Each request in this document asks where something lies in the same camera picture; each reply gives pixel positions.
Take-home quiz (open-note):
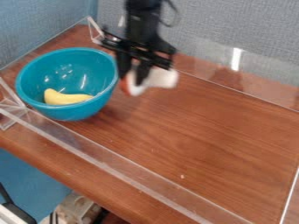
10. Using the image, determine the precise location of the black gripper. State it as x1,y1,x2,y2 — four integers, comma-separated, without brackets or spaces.
114,0,176,86

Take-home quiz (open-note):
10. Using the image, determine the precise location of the brown white toy mushroom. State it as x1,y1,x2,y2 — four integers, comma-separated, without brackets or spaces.
118,68,178,96

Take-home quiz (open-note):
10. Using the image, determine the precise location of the blue plastic bowl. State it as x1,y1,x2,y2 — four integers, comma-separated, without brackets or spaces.
14,47,117,121

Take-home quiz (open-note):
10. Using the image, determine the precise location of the yellow toy banana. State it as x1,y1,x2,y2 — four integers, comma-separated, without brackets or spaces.
44,88,92,105

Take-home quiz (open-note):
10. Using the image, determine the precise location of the clear acrylic back barrier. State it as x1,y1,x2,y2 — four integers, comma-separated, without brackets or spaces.
85,16,299,113

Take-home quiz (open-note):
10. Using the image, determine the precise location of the clear acrylic barrier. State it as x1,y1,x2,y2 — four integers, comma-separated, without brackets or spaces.
0,78,251,224
85,16,299,113

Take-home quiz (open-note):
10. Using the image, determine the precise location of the clear acrylic front barrier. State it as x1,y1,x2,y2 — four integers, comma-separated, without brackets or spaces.
0,78,251,224

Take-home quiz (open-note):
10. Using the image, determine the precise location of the white device under table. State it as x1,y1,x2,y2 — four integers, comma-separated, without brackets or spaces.
38,192,101,224

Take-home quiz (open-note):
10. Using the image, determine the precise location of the clear acrylic corner bracket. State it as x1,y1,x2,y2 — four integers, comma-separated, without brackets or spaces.
85,15,128,49

